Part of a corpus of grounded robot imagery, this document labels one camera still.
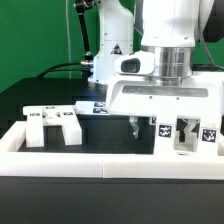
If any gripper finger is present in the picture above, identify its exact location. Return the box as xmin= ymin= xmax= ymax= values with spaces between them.
xmin=180 ymin=119 xmax=199 ymax=142
xmin=129 ymin=116 xmax=140 ymax=139

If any white chair seat piece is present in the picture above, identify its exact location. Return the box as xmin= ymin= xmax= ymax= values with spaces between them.
xmin=152 ymin=133 xmax=224 ymax=158

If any black cable on table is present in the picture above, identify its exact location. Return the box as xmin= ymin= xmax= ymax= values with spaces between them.
xmin=36 ymin=62 xmax=93 ymax=79

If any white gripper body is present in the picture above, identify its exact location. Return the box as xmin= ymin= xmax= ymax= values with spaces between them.
xmin=106 ymin=50 xmax=222 ymax=119

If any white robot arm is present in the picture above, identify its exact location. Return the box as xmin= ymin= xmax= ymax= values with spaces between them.
xmin=91 ymin=0 xmax=224 ymax=143

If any black hose behind robot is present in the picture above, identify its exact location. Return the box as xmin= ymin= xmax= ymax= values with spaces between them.
xmin=73 ymin=0 xmax=98 ymax=68

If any white U-shaped fence frame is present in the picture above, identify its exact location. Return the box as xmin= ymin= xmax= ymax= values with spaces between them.
xmin=0 ymin=121 xmax=224 ymax=180

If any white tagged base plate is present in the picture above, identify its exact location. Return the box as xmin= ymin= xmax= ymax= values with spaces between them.
xmin=74 ymin=101 xmax=108 ymax=115

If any white chair back piece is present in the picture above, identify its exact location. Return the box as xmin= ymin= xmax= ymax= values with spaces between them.
xmin=23 ymin=105 xmax=82 ymax=147

